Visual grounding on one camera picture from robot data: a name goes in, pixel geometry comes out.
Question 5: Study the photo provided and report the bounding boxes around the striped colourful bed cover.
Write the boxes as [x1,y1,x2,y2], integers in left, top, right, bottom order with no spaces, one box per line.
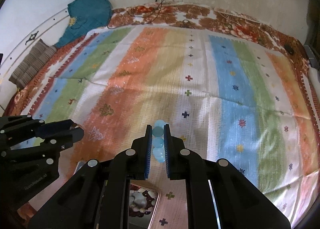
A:
[22,26,319,226]

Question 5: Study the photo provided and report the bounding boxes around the left hand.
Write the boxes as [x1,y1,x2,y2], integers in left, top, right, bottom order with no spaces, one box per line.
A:
[17,202,37,221]

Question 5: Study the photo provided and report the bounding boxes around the teal cloth garment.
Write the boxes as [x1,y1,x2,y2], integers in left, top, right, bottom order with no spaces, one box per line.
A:
[55,0,112,48]

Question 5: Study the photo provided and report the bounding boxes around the striped grey pillow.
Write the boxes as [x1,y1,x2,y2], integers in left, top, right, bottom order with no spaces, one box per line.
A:
[9,39,57,89]

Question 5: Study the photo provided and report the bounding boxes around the red floral bed sheet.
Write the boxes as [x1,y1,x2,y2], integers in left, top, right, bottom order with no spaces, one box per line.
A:
[4,1,311,117]

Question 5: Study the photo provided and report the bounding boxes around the light blue bead bracelet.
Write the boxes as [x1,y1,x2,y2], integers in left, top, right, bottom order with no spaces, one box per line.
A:
[151,119,167,165]

